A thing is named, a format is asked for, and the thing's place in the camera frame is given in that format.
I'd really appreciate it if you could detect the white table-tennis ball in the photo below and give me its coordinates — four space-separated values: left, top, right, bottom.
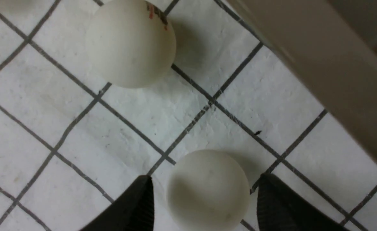
166 150 249 231
85 0 177 88

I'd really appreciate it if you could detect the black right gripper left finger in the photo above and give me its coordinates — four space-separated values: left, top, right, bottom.
81 175 155 231

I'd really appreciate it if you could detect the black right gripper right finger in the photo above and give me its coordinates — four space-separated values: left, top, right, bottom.
257 173 347 231

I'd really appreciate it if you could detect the white black-grid tablecloth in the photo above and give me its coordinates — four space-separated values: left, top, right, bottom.
0 0 377 231

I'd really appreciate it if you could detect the olive green plastic bin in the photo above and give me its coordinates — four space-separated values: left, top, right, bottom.
228 0 377 163

